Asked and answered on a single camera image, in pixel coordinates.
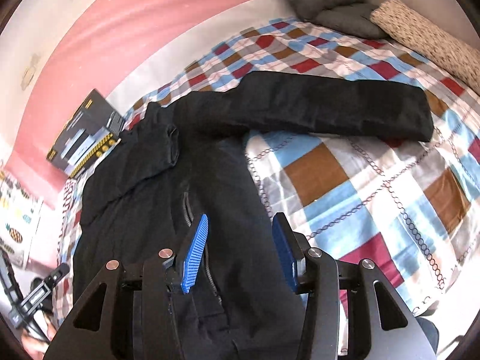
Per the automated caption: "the red white striped cloth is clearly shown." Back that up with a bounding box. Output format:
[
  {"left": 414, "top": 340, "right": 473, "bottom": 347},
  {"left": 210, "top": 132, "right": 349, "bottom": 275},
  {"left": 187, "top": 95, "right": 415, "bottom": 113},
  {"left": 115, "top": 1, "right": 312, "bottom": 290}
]
[{"left": 56, "top": 179, "right": 81, "bottom": 265}]

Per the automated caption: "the grey quilted cushion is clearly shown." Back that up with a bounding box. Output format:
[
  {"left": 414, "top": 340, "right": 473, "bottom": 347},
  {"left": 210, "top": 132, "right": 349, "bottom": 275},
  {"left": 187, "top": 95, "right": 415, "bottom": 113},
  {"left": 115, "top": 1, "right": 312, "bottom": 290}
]
[{"left": 286, "top": 0, "right": 387, "bottom": 40}]

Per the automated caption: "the pineapple print fabric cover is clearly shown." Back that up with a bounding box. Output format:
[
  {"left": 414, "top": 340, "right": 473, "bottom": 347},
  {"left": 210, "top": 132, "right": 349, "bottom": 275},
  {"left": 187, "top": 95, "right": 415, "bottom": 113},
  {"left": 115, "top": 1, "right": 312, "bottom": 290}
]
[{"left": 0, "top": 170, "right": 43, "bottom": 268}]

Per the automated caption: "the person's left hand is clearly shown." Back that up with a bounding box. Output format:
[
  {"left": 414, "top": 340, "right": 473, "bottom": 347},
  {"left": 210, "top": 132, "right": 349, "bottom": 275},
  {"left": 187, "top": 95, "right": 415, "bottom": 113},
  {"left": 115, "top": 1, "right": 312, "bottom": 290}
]
[{"left": 20, "top": 312, "right": 57, "bottom": 360}]

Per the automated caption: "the black jacket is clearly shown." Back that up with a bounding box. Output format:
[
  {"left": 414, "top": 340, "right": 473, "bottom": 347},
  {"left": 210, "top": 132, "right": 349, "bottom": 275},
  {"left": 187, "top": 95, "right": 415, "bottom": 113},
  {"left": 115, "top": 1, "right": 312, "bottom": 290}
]
[{"left": 73, "top": 72, "right": 433, "bottom": 359}]

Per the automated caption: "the checkered bed sheet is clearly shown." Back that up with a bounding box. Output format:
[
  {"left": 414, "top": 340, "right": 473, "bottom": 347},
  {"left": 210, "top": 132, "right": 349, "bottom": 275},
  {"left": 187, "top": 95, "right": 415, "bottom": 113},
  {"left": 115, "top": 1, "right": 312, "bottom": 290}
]
[{"left": 52, "top": 16, "right": 480, "bottom": 357}]

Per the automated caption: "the beige patterned pillow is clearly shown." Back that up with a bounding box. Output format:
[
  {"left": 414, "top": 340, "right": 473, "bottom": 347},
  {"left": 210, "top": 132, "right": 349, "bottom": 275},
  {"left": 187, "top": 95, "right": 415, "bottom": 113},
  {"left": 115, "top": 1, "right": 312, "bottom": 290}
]
[{"left": 370, "top": 0, "right": 479, "bottom": 93}]

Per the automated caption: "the electric cooker cardboard box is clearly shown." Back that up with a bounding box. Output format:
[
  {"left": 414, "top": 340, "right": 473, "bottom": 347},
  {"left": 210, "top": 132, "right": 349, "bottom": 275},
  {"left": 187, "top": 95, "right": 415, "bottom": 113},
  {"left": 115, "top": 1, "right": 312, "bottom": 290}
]
[{"left": 46, "top": 89, "right": 125, "bottom": 179}]

